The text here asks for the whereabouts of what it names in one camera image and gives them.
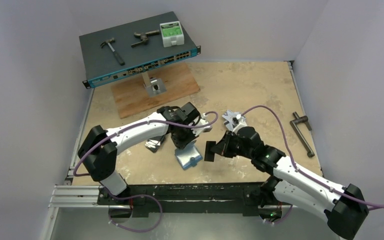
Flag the black credit card stack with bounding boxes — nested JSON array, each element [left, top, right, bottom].
[[145, 135, 166, 153]]

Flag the white green electrical module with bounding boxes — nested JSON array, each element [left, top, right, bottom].
[[159, 21, 185, 48]]

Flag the metal stand bracket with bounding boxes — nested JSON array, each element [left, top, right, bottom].
[[141, 71, 167, 98]]

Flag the blue card holder wallet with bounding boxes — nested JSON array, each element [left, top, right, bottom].
[[174, 140, 204, 170]]

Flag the aluminium frame rail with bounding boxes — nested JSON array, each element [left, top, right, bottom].
[[46, 158, 349, 240]]

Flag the metal door lever handle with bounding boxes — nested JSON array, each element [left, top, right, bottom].
[[289, 111, 316, 158]]

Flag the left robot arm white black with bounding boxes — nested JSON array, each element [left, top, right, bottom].
[[77, 102, 211, 205]]

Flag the bronze door handle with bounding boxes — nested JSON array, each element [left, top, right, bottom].
[[130, 30, 161, 48]]

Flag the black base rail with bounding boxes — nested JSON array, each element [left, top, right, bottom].
[[97, 182, 289, 221]]

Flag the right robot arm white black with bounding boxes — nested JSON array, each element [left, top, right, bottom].
[[205, 126, 369, 240]]

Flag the small hammer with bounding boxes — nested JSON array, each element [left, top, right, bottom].
[[100, 37, 125, 66]]

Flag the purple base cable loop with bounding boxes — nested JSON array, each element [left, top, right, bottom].
[[107, 193, 164, 233]]

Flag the wooden board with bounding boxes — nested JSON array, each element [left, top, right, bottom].
[[111, 62, 200, 119]]

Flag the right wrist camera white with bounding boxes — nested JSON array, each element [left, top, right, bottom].
[[228, 113, 248, 133]]

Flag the network switch grey teal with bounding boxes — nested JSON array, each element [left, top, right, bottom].
[[79, 11, 202, 89]]

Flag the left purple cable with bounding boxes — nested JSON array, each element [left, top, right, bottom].
[[72, 110, 219, 178]]

